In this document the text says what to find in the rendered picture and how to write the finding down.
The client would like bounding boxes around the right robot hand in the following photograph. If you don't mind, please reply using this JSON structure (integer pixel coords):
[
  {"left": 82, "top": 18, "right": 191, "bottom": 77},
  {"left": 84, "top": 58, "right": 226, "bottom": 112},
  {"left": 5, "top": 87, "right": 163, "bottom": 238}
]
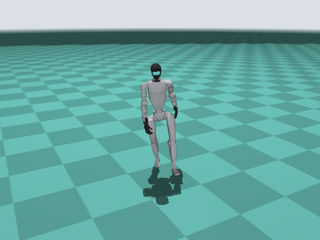
[{"left": 143, "top": 117, "right": 153, "bottom": 135}]

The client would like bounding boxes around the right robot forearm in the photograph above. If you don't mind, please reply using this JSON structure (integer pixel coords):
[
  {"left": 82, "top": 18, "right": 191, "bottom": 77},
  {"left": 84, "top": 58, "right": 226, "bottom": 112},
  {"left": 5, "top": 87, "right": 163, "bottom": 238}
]
[{"left": 141, "top": 101, "right": 148, "bottom": 122}]

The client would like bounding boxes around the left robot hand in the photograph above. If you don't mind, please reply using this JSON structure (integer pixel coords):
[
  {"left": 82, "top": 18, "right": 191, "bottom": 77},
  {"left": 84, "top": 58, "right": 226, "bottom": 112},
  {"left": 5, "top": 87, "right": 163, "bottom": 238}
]
[{"left": 173, "top": 106, "right": 178, "bottom": 119}]

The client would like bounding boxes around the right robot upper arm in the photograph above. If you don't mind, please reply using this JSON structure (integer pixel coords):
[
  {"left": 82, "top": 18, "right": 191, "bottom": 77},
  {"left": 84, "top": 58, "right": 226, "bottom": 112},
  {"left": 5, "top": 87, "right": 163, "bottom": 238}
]
[{"left": 140, "top": 82, "right": 148, "bottom": 106}]

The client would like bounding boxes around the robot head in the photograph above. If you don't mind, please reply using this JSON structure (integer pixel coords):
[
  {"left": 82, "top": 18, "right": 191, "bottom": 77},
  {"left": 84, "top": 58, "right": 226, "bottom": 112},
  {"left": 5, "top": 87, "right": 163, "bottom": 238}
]
[{"left": 150, "top": 63, "right": 162, "bottom": 82}]

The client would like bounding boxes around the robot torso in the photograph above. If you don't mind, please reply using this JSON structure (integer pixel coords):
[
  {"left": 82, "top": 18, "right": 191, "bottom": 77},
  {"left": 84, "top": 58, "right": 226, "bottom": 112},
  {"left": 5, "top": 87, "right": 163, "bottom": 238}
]
[{"left": 147, "top": 78, "right": 167, "bottom": 122}]

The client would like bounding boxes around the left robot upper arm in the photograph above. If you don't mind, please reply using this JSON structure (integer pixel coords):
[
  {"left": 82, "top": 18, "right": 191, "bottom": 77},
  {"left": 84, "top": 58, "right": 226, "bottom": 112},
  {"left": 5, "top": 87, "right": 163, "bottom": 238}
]
[{"left": 165, "top": 79, "right": 176, "bottom": 99}]

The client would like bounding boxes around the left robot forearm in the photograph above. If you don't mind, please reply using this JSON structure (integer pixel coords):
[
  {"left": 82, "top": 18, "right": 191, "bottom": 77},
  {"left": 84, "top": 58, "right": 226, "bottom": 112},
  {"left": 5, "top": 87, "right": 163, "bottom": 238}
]
[{"left": 170, "top": 96, "right": 178, "bottom": 109}]

